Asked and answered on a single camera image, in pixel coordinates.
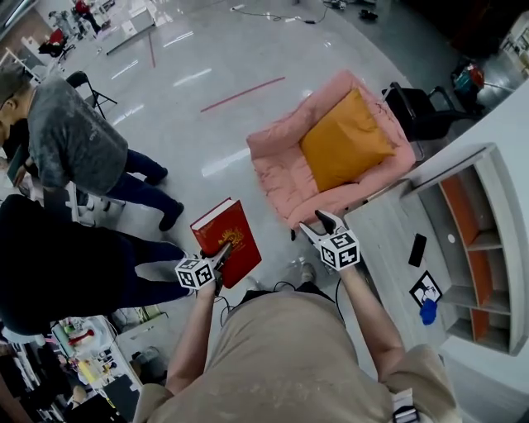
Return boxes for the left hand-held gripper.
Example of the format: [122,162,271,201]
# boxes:
[174,241,233,297]

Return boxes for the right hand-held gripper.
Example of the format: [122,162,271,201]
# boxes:
[298,209,360,272]

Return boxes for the red book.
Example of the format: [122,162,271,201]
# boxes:
[189,197,263,289]

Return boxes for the pink armchair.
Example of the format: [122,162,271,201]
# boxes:
[246,69,417,231]

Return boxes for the person's right forearm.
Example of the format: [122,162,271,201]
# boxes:
[338,266,406,383]

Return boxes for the person's left forearm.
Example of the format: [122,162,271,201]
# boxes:
[164,280,216,396]

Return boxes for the green book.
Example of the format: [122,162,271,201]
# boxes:
[6,144,30,185]

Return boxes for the person's black shorts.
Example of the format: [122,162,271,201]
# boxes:
[241,281,336,307]

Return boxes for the orange cushion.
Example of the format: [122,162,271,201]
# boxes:
[299,88,397,193]

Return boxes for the black phone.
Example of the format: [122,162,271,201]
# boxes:
[407,233,428,268]

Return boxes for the white orange shelf unit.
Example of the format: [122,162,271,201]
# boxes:
[400,142,526,356]

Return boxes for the printed marker card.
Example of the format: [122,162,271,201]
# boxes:
[408,270,443,309]

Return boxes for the person's beige shirt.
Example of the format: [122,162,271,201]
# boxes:
[131,291,462,423]

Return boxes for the blue cloth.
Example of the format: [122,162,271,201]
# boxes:
[419,297,439,326]

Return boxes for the white stool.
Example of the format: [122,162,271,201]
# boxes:
[68,181,127,226]

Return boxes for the black office chair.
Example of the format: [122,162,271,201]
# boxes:
[380,81,483,162]

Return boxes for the cluttered white table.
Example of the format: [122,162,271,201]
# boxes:
[49,316,144,414]

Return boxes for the red and teal bag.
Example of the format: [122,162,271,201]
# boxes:
[450,61,485,94]

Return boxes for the black folding chair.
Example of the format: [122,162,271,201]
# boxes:
[65,69,119,121]

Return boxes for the black chair with red cloth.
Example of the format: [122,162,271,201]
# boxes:
[37,27,76,59]

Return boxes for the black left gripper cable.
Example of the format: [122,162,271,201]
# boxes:
[214,284,241,327]

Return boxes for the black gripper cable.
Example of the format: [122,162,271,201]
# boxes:
[333,277,346,327]
[214,284,241,327]

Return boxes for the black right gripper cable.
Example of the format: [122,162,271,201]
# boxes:
[333,277,346,327]

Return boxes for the black white strap buckle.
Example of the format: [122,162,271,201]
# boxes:
[390,387,421,423]

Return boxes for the black floor cable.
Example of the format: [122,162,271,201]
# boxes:
[231,3,331,26]

